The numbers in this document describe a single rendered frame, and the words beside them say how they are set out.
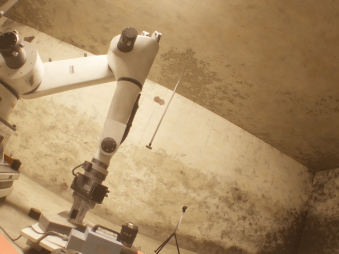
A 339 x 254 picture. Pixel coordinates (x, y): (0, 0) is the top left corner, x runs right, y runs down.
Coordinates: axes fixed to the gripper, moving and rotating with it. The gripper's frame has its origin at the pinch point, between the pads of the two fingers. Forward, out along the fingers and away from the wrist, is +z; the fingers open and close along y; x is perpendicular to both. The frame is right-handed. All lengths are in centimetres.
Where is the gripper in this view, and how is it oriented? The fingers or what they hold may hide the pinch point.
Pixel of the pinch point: (76, 215)
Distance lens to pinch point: 150.0
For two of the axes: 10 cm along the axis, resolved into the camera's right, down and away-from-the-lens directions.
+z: -3.7, 8.5, -3.6
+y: 8.3, 1.3, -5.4
